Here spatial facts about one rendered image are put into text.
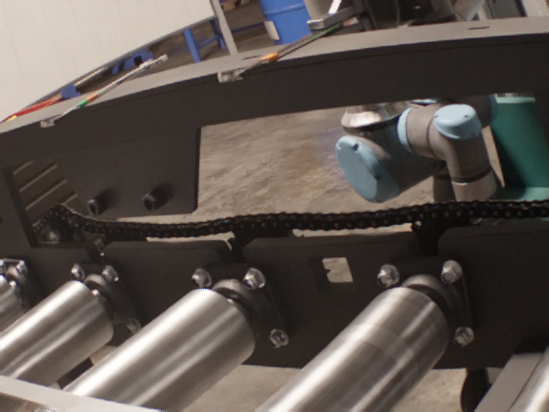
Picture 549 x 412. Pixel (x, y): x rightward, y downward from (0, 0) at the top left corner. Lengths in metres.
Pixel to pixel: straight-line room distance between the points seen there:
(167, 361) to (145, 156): 0.31
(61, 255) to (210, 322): 0.46
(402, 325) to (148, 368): 0.31
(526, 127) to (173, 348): 1.08
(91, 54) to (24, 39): 0.56
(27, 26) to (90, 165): 4.44
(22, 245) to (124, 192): 0.39
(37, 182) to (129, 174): 2.17
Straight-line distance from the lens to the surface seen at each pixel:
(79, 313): 1.37
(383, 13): 1.22
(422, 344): 0.96
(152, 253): 1.34
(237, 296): 1.22
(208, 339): 1.14
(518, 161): 2.01
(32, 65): 5.77
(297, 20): 6.59
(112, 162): 1.32
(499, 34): 0.88
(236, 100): 1.10
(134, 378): 1.07
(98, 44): 5.88
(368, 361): 0.91
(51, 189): 3.48
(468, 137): 1.60
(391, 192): 1.84
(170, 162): 1.23
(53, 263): 1.58
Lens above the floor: 1.34
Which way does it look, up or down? 17 degrees down
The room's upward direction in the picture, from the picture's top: 20 degrees counter-clockwise
